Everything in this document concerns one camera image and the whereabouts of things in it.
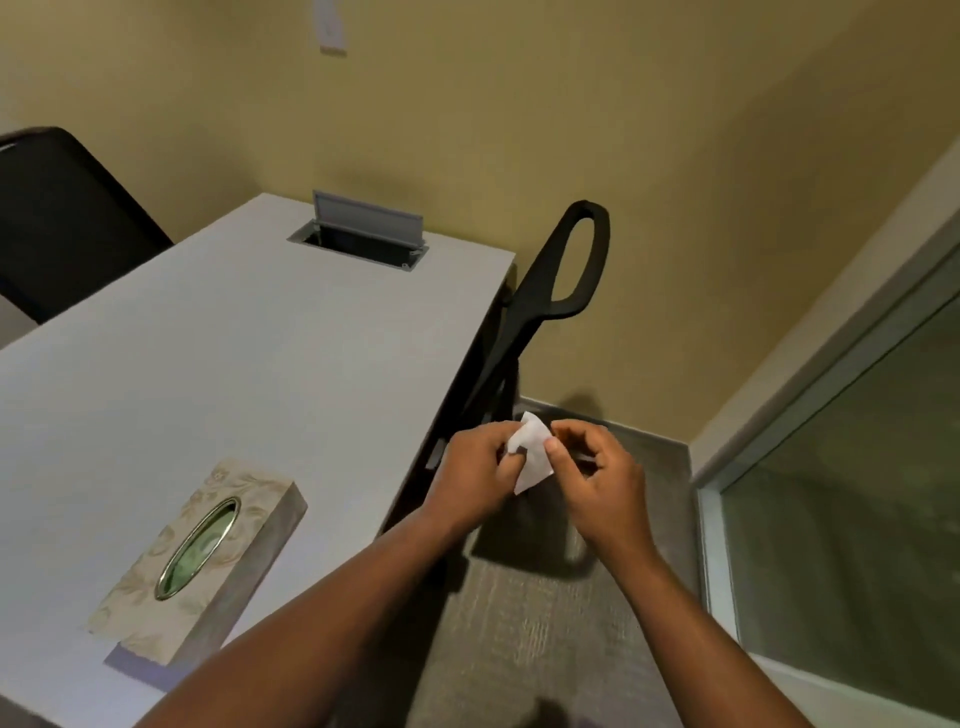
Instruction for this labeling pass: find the person's right hand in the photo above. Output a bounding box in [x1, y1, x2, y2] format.
[543, 419, 648, 561]

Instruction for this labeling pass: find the person's left hand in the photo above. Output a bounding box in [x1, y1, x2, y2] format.
[422, 420, 529, 534]

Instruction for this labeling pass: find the white tissue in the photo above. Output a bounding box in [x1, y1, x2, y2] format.
[507, 411, 556, 497]

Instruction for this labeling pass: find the person's right forearm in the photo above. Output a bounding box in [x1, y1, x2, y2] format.
[600, 541, 815, 728]

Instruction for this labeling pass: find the person's left forearm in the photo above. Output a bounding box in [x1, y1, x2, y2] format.
[135, 504, 460, 728]

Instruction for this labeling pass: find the black chair with open backrest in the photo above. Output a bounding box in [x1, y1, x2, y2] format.
[427, 199, 611, 481]

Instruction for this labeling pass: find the beige floral tissue box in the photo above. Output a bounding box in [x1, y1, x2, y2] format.
[87, 459, 309, 669]

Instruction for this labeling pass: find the black office chair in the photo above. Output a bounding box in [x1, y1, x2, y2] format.
[0, 126, 175, 326]

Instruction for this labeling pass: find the grey desk cable hatch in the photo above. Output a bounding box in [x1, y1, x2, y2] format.
[287, 189, 429, 272]

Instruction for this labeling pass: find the glass panel with white frame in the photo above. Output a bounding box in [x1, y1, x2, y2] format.
[691, 150, 960, 728]

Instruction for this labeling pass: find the white wall switch plate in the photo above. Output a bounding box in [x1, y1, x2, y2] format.
[312, 0, 348, 57]

